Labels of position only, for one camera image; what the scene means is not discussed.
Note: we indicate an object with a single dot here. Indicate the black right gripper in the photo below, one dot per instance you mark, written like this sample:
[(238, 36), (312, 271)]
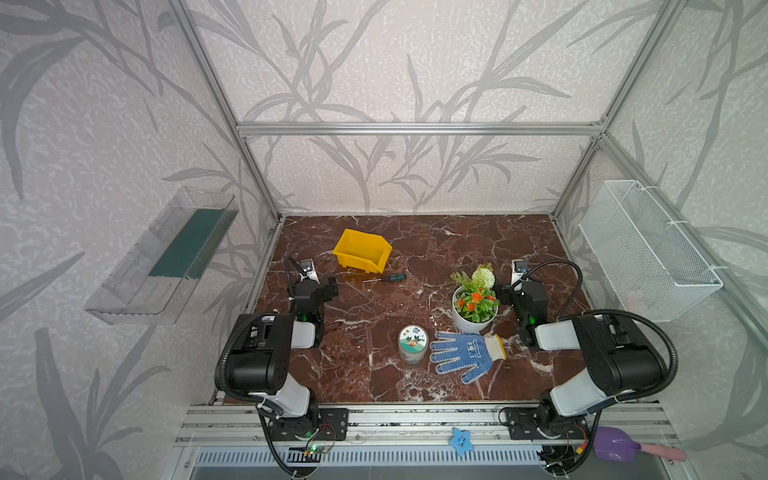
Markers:
[(506, 290)]

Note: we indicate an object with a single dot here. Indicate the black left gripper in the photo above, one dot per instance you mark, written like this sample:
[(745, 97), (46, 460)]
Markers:
[(328, 293)]

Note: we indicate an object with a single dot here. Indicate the green black screwdriver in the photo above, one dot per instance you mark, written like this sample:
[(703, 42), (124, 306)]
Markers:
[(391, 278)]

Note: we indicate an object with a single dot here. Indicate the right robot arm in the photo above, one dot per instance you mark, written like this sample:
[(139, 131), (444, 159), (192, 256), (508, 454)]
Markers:
[(627, 357)]

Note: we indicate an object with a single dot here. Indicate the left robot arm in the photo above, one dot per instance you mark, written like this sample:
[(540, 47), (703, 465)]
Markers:
[(254, 366)]

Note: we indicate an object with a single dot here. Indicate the yellow plastic bin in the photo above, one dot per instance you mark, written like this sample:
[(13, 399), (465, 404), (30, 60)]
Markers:
[(362, 251)]

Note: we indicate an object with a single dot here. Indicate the potted artificial flower plant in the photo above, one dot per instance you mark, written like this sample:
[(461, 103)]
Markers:
[(474, 304)]

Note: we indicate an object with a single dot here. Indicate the blue dotted work glove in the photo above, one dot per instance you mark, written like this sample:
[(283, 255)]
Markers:
[(471, 354)]

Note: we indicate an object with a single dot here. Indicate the round tin with lid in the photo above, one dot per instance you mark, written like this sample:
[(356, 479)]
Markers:
[(413, 343)]

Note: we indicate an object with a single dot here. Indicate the blue star toy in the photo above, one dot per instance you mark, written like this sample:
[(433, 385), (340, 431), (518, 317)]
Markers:
[(461, 442)]

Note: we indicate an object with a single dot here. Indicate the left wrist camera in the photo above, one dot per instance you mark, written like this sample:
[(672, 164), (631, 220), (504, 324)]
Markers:
[(308, 270)]

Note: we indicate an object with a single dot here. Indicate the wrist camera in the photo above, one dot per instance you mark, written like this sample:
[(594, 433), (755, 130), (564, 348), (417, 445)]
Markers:
[(519, 268), (308, 270)]

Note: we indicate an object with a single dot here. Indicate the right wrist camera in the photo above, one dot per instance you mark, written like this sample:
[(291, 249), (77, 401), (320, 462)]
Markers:
[(519, 268)]

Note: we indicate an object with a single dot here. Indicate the white wire mesh basket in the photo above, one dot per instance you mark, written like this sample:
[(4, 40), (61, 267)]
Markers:
[(651, 264)]

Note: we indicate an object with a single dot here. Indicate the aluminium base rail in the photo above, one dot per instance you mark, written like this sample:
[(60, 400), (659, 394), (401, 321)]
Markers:
[(382, 434)]

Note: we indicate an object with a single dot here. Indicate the clear plastic wall shelf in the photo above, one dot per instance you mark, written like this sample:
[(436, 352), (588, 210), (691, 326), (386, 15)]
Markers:
[(155, 280)]

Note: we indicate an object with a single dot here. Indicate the purple scoop pink handle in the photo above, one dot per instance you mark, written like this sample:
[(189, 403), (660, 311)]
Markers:
[(615, 445)]

